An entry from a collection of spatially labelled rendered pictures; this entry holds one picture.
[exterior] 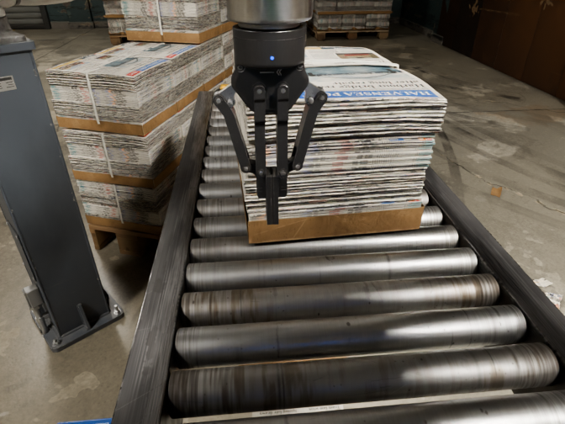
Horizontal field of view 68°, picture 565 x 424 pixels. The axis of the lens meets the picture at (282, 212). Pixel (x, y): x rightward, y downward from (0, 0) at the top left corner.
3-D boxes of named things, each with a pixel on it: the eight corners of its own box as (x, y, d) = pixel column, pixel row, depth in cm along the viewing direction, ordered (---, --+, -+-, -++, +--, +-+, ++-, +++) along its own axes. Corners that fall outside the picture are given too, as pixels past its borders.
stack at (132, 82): (93, 250, 198) (39, 68, 155) (196, 152, 294) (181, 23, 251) (168, 262, 190) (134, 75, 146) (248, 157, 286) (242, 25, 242)
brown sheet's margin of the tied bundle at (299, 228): (240, 195, 80) (240, 174, 77) (387, 184, 83) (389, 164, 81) (247, 245, 66) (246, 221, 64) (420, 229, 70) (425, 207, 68)
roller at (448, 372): (167, 389, 51) (161, 363, 48) (535, 359, 54) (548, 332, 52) (161, 429, 47) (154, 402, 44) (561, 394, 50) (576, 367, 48)
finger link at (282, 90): (272, 76, 48) (285, 75, 48) (276, 165, 54) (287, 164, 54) (275, 85, 44) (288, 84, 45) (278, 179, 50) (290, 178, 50)
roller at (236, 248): (187, 257, 73) (184, 233, 70) (449, 241, 76) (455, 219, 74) (185, 276, 68) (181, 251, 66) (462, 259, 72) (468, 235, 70)
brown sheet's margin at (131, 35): (126, 39, 201) (124, 30, 199) (155, 30, 225) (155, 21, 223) (200, 43, 194) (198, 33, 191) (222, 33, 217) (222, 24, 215)
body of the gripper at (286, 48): (304, 17, 46) (303, 100, 51) (228, 18, 46) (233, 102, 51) (315, 28, 40) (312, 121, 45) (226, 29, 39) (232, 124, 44)
